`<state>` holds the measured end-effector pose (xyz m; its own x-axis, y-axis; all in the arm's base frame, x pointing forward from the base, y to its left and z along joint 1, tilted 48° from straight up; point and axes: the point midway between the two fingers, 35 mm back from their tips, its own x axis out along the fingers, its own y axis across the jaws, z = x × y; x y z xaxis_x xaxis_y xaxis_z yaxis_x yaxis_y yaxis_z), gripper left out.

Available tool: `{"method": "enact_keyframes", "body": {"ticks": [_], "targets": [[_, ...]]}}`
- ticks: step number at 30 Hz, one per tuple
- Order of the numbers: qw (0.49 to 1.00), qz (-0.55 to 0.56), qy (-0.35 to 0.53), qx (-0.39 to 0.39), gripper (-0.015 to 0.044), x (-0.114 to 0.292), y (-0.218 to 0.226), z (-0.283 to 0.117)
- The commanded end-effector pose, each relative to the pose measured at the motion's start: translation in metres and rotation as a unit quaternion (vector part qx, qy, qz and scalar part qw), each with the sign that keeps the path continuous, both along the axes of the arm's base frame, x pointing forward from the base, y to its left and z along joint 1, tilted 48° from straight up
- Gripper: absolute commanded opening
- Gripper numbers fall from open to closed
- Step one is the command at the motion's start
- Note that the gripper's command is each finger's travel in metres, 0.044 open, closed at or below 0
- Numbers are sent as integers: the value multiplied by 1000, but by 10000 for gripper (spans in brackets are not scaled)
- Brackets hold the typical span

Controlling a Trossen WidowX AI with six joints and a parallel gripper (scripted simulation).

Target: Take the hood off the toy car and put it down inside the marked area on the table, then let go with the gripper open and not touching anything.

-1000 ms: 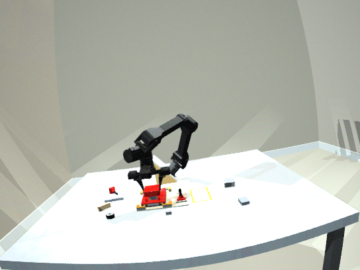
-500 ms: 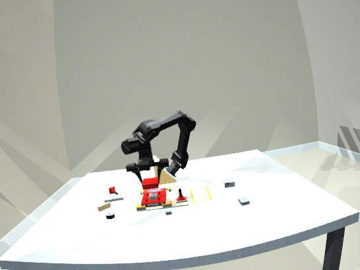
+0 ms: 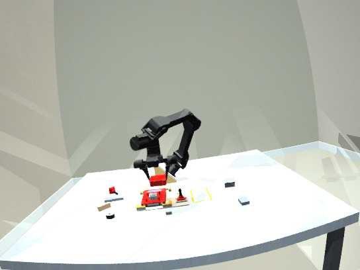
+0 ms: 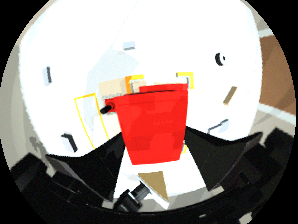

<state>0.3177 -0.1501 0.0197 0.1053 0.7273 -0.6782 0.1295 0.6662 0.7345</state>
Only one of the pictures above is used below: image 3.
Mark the tan rectangular bar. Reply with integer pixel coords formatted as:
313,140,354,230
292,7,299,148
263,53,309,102
97,202,112,212

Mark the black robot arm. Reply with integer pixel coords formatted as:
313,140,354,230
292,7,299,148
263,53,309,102
130,109,201,177

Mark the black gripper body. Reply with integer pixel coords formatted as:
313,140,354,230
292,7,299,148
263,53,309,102
134,145,177,169

